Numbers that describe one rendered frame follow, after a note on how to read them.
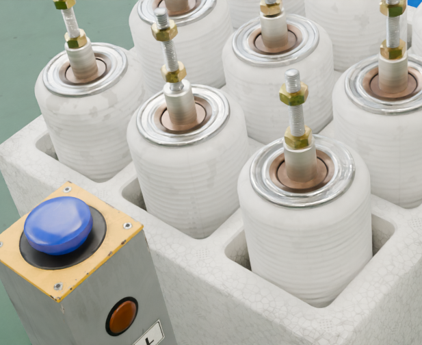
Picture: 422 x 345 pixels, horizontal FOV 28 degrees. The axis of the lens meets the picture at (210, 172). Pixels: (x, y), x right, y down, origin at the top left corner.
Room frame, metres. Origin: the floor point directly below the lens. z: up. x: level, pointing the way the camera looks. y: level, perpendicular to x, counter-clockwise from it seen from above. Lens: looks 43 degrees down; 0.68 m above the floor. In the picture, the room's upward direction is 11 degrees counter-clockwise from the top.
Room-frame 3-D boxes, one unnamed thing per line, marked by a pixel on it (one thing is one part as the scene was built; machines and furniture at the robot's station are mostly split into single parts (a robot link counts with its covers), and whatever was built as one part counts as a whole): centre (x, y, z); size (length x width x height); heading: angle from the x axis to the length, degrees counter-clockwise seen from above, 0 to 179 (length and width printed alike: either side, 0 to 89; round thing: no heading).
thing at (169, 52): (0.53, 0.01, 0.31); 0.01 x 0.01 x 0.08
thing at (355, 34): (0.69, -0.17, 0.16); 0.10 x 0.10 x 0.18
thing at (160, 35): (0.53, 0.01, 0.33); 0.02 x 0.02 x 0.01; 76
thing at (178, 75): (0.53, 0.01, 0.30); 0.02 x 0.02 x 0.01; 76
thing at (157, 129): (0.53, 0.01, 0.25); 0.08 x 0.08 x 0.01
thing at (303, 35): (0.61, -0.08, 0.25); 0.08 x 0.08 x 0.01
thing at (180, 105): (0.53, 0.01, 0.26); 0.02 x 0.02 x 0.03
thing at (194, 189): (0.53, 0.01, 0.16); 0.10 x 0.10 x 0.18
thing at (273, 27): (0.61, -0.08, 0.26); 0.02 x 0.02 x 0.03
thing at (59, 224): (0.37, 0.09, 0.32); 0.04 x 0.04 x 0.02
